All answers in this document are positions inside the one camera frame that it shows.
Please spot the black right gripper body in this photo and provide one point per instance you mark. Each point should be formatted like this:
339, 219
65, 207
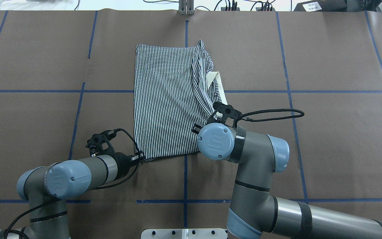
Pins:
196, 128

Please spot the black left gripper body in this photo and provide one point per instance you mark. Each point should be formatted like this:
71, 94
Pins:
123, 162

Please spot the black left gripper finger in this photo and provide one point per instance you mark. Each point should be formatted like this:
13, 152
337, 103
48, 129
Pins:
138, 158

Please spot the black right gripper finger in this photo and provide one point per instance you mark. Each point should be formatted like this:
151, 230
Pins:
196, 128

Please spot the navy white striped polo shirt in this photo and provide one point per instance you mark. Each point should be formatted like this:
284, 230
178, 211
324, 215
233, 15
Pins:
174, 89

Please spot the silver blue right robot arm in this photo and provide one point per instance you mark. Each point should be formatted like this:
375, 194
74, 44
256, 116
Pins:
253, 209

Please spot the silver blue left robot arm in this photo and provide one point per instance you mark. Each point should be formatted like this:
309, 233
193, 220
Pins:
47, 188

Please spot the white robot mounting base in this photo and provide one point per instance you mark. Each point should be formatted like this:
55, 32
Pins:
177, 233

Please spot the black rectangular box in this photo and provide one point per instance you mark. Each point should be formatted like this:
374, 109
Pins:
321, 6

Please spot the aluminium extrusion post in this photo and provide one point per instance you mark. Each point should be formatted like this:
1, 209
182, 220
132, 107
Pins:
186, 7

